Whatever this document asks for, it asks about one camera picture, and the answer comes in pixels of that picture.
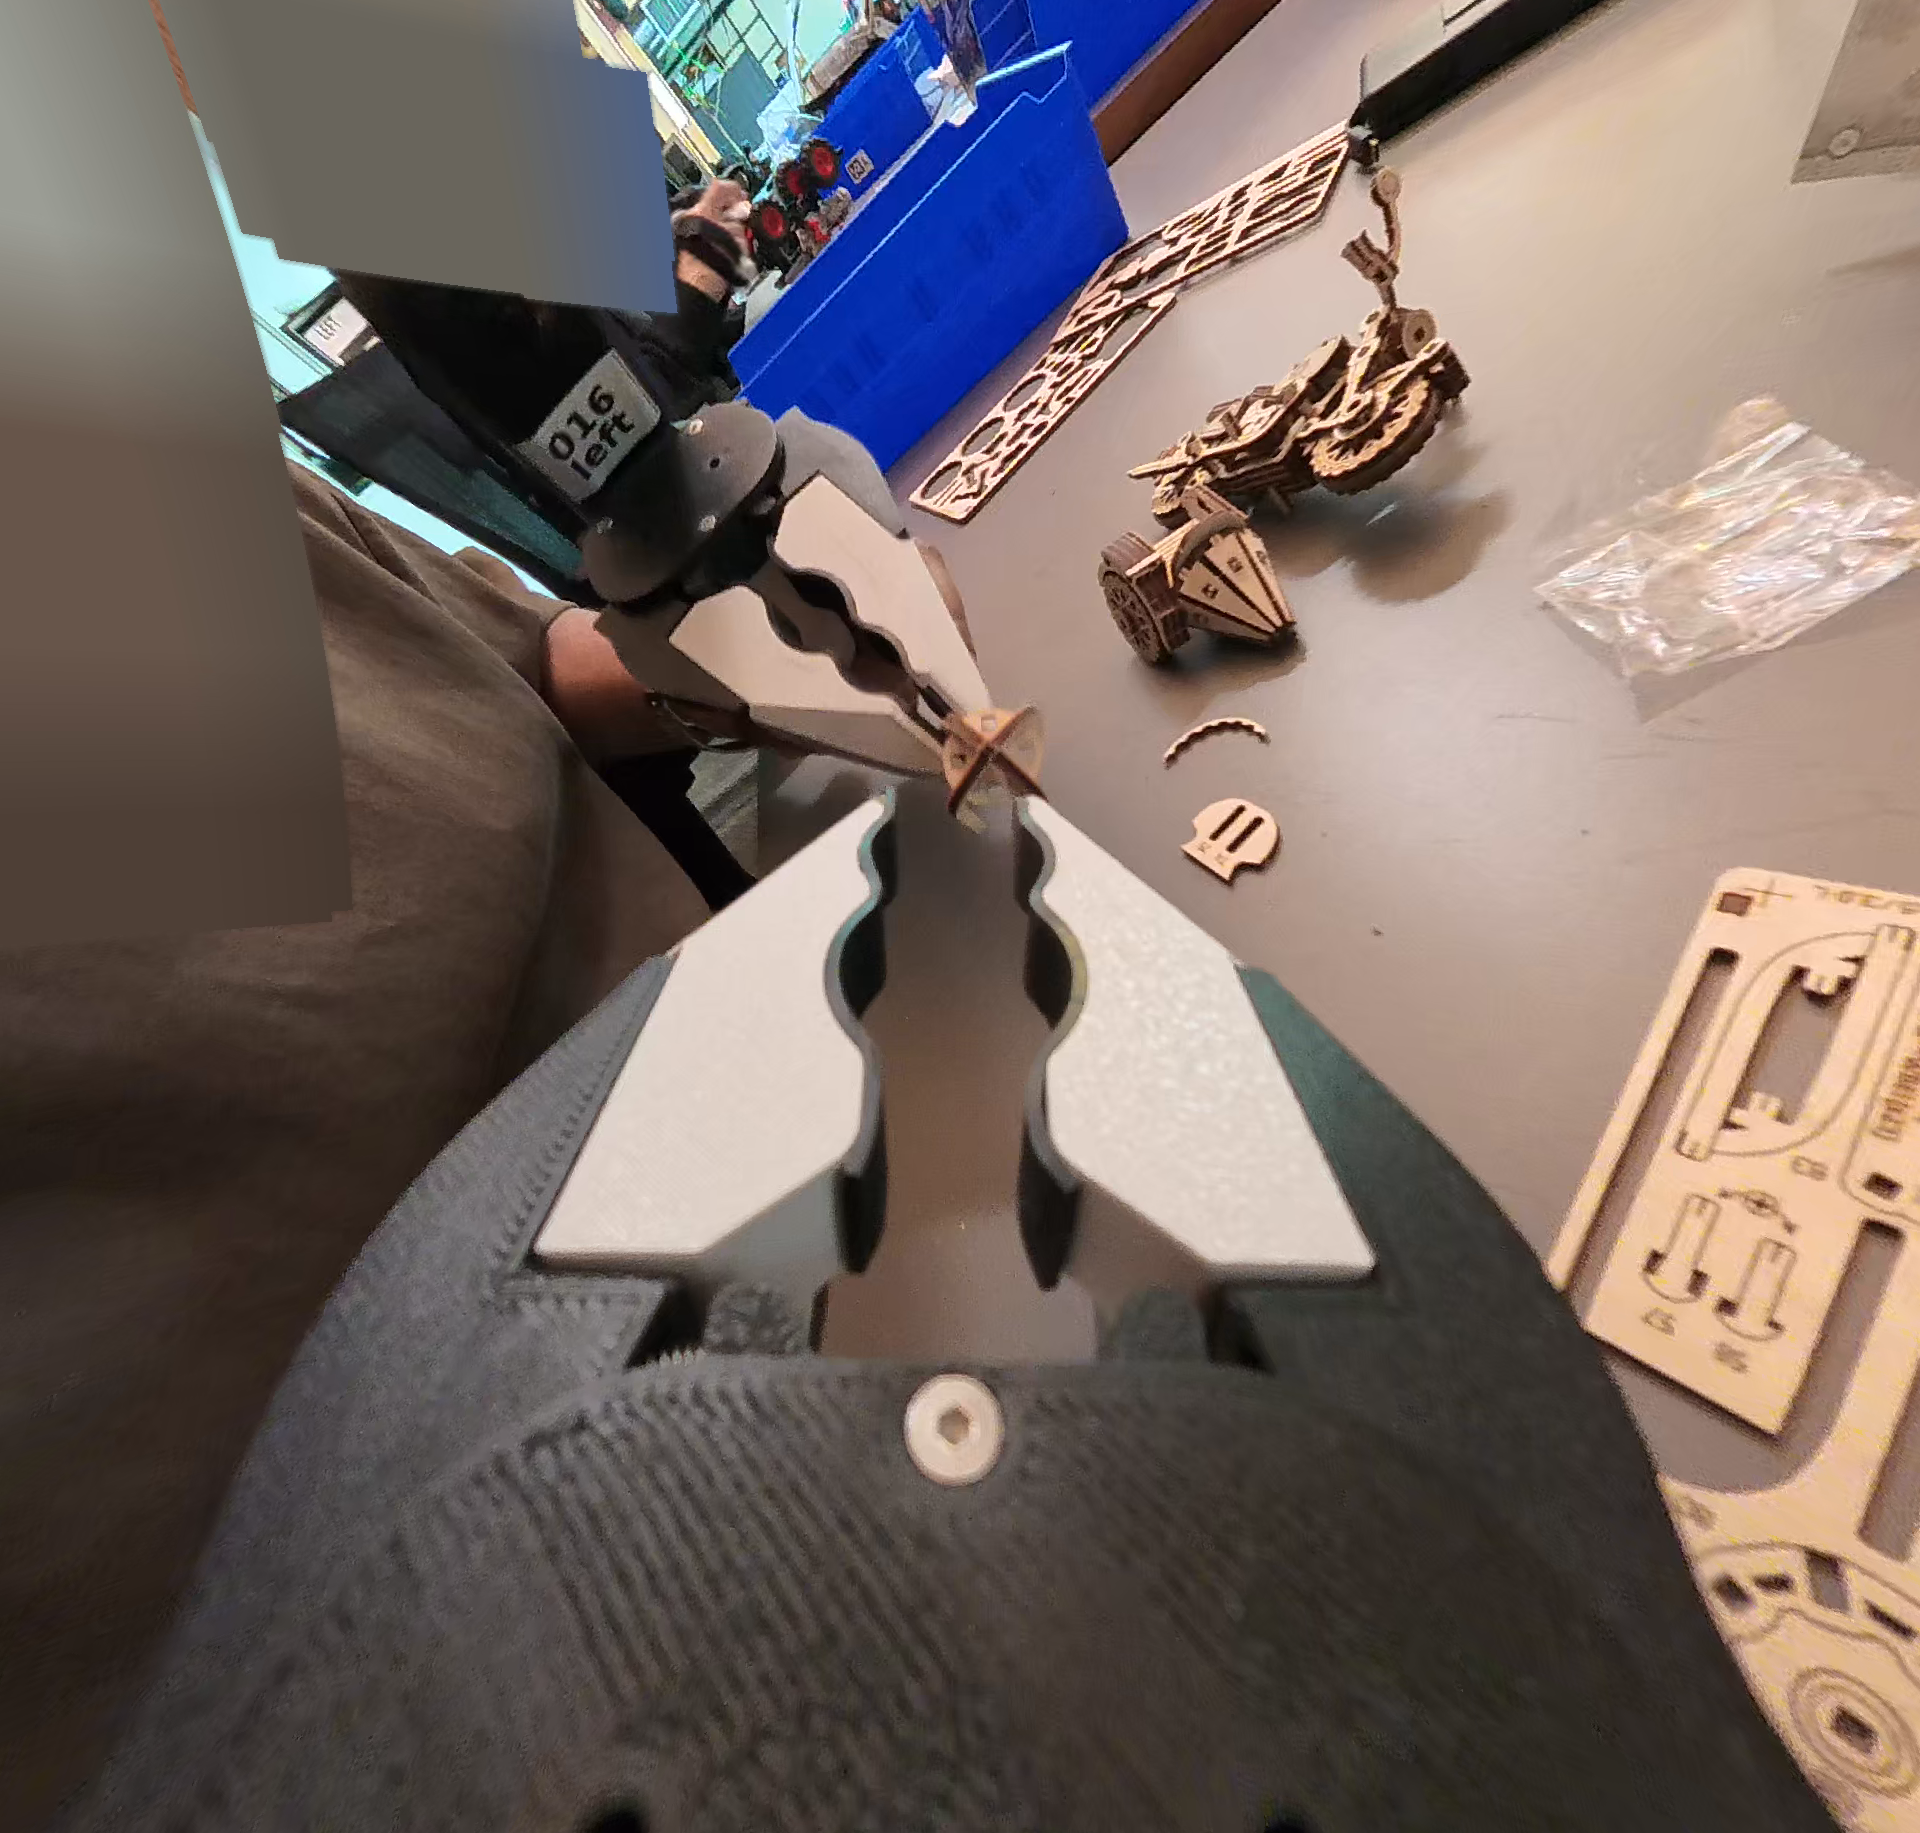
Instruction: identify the wooden motorcycle model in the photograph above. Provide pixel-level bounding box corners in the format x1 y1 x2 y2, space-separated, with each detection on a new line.
1128 168 1472 523

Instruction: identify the clear plastic bag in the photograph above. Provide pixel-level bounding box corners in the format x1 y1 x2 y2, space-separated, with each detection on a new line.
1533 397 1920 680

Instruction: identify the round slotted wooden piece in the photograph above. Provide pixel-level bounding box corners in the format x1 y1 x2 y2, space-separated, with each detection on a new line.
1180 798 1282 883

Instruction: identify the large blue plastic bin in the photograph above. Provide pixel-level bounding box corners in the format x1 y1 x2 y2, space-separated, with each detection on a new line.
726 48 1131 470

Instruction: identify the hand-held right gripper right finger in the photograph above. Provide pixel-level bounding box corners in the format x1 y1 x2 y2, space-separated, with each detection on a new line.
1012 795 1383 1292

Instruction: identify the long wooden puzzle sheet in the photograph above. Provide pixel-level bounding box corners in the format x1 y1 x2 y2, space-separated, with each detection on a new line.
906 121 1353 523

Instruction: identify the person's brown shirt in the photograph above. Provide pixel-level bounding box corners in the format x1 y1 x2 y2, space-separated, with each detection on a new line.
0 461 768 1833

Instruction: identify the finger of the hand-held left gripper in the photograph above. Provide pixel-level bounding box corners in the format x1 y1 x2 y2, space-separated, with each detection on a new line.
664 564 971 785
765 422 996 724

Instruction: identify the person's left hand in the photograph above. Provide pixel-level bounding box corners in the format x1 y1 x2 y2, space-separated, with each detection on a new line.
540 606 696 777

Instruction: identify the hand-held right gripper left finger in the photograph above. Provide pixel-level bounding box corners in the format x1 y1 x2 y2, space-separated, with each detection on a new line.
533 791 900 1286

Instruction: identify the grey mat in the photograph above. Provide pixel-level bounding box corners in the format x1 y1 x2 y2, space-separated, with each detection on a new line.
1792 0 1920 183

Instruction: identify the small wooden disc assembly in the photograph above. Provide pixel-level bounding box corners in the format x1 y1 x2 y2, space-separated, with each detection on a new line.
942 702 1048 825

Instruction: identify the red wheeled toy vehicle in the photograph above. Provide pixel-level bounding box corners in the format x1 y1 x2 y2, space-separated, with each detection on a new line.
742 138 858 269

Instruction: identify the small wooden puzzle sheet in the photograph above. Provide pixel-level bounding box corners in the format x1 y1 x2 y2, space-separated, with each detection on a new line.
1544 869 1920 1436

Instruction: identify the fan-shaped wooden model part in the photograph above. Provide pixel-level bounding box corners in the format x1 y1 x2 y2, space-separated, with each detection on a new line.
1099 505 1300 673

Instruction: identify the grey desk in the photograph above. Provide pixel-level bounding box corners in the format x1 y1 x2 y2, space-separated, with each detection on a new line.
756 0 1920 1565

